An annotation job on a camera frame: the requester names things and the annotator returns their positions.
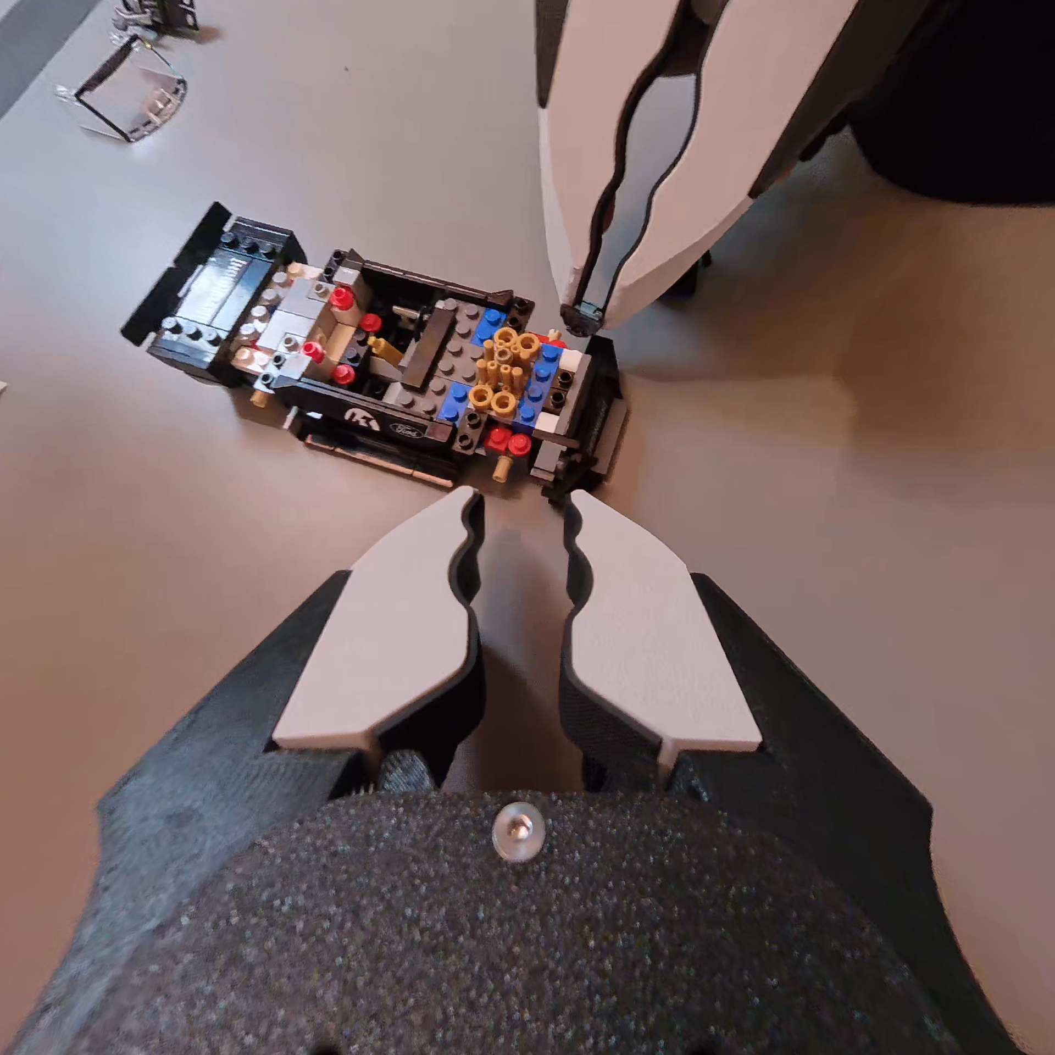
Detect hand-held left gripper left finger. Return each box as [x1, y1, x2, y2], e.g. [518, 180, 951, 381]
[270, 486, 488, 771]

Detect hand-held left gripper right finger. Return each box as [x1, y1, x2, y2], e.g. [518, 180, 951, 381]
[559, 490, 764, 778]

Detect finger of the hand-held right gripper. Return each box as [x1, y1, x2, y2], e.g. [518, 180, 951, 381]
[536, 0, 687, 323]
[600, 0, 864, 326]

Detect partly built lego car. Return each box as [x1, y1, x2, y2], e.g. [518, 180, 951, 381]
[119, 199, 631, 501]

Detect black lego panel piece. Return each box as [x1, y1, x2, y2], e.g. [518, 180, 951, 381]
[109, 0, 201, 36]

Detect transparent lego windshield piece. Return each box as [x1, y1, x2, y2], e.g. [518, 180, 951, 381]
[54, 31, 191, 147]

